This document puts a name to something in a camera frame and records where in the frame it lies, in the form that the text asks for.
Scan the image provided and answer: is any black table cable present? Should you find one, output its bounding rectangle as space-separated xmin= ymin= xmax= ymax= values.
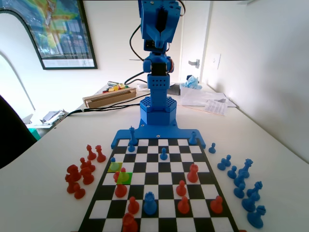
xmin=64 ymin=95 xmax=142 ymax=116

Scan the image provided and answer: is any blue chess king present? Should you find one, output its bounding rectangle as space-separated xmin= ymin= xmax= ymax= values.
xmin=129 ymin=125 xmax=139 ymax=145

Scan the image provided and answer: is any brown cardboard box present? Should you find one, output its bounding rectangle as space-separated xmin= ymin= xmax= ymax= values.
xmin=82 ymin=87 xmax=138 ymax=109

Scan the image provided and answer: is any white wall switch plate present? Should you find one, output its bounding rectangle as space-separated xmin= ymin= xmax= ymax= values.
xmin=212 ymin=53 xmax=222 ymax=70

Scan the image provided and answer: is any black chair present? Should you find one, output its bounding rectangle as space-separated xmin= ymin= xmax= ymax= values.
xmin=0 ymin=94 xmax=38 ymax=170

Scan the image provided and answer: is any red chess bishop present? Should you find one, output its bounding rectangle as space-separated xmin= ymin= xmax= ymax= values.
xmin=86 ymin=144 xmax=97 ymax=161

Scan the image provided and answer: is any red chess knight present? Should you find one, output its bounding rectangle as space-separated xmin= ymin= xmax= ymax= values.
xmin=66 ymin=164 xmax=82 ymax=182

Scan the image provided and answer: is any blue chess queen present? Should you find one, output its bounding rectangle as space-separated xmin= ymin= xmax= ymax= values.
xmin=238 ymin=158 xmax=253 ymax=178

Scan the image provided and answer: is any thick black camera cable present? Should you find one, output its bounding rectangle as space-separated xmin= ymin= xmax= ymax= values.
xmin=129 ymin=23 xmax=145 ymax=61

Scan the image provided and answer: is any silver foil packaging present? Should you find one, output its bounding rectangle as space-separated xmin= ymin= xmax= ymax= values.
xmin=40 ymin=109 xmax=70 ymax=126

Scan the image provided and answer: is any printed paper sheet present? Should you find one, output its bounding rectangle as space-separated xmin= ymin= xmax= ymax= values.
xmin=204 ymin=99 xmax=229 ymax=116

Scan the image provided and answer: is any black framed poster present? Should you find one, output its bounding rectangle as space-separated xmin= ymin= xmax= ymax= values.
xmin=0 ymin=0 xmax=98 ymax=71

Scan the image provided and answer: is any blue plush toy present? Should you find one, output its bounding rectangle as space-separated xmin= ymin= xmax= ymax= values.
xmin=181 ymin=75 xmax=203 ymax=89

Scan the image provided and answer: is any blue chess rook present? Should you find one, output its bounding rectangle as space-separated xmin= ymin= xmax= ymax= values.
xmin=142 ymin=191 xmax=158 ymax=216

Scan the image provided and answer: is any blue base mounting plate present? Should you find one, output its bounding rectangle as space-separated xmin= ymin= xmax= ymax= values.
xmin=111 ymin=124 xmax=207 ymax=149

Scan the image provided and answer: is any white door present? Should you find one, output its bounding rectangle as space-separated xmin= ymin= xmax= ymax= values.
xmin=179 ymin=0 xmax=213 ymax=84

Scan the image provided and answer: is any blue wrist camera box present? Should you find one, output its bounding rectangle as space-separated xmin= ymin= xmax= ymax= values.
xmin=144 ymin=39 xmax=170 ymax=53

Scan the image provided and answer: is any black white chessboard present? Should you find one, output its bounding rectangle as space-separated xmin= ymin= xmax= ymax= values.
xmin=77 ymin=138 xmax=239 ymax=232

